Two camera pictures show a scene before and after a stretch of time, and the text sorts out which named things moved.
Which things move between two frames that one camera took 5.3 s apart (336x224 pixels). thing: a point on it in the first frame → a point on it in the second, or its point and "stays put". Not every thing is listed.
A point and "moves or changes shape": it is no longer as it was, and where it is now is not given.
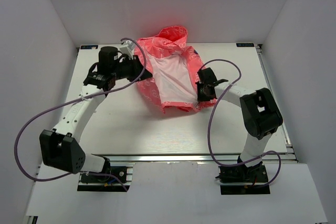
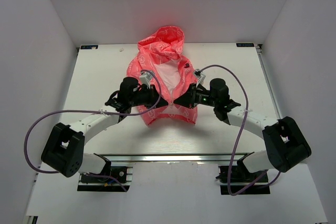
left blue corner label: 88,46 stays put
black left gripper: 138,69 → 154,97
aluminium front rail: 189,158 stays put
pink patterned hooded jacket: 174,67 moves or changes shape
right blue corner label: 245,44 stays put
